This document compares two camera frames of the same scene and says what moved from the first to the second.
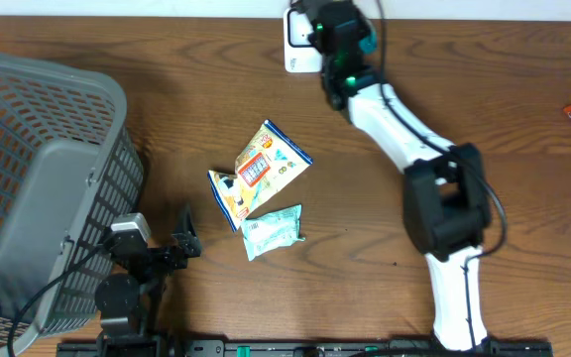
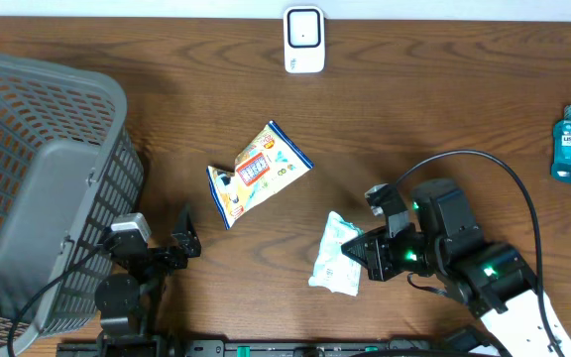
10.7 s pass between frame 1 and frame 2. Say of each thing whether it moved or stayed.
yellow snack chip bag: stayed
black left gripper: stayed
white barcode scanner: stayed
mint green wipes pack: moved
